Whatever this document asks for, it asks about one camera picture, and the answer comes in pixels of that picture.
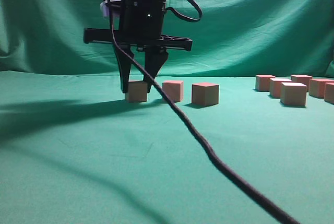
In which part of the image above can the edge pink cube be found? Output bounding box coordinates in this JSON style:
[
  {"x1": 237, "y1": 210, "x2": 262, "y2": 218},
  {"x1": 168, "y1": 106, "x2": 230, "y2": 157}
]
[{"x1": 191, "y1": 82, "x2": 220, "y2": 107}]

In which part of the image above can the black cable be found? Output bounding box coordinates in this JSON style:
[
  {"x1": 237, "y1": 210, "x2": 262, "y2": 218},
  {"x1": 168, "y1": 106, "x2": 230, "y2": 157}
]
[{"x1": 99, "y1": 0, "x2": 301, "y2": 224}]

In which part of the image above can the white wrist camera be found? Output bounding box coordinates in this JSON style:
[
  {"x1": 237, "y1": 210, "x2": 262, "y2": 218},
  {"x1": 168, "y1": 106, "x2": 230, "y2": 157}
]
[{"x1": 100, "y1": 0, "x2": 122, "y2": 19}]

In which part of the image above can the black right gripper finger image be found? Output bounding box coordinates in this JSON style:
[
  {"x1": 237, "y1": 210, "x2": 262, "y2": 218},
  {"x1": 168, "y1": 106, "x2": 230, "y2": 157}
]
[
  {"x1": 114, "y1": 47, "x2": 132, "y2": 93},
  {"x1": 145, "y1": 48, "x2": 169, "y2": 79}
]

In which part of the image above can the column pink cube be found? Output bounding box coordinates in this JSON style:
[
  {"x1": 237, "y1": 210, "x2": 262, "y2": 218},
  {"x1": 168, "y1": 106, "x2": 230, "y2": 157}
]
[
  {"x1": 269, "y1": 78, "x2": 292, "y2": 99},
  {"x1": 255, "y1": 75, "x2": 275, "y2": 92},
  {"x1": 324, "y1": 82, "x2": 334, "y2": 104},
  {"x1": 291, "y1": 75, "x2": 313, "y2": 91},
  {"x1": 125, "y1": 80, "x2": 148, "y2": 102},
  {"x1": 280, "y1": 82, "x2": 307, "y2": 107},
  {"x1": 308, "y1": 78, "x2": 333, "y2": 99}
]

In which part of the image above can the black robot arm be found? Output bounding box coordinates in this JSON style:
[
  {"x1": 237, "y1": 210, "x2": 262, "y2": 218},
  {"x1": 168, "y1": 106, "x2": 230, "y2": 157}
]
[{"x1": 83, "y1": 0, "x2": 194, "y2": 93}]

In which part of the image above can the green cloth backdrop and cover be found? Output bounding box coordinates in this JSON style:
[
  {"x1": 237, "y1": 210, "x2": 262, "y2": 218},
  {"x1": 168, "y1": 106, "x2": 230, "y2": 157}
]
[{"x1": 1, "y1": 0, "x2": 333, "y2": 223}]

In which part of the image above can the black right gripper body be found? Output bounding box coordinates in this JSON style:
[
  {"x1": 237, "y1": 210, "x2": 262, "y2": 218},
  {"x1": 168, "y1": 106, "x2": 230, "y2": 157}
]
[{"x1": 83, "y1": 0, "x2": 193, "y2": 51}]

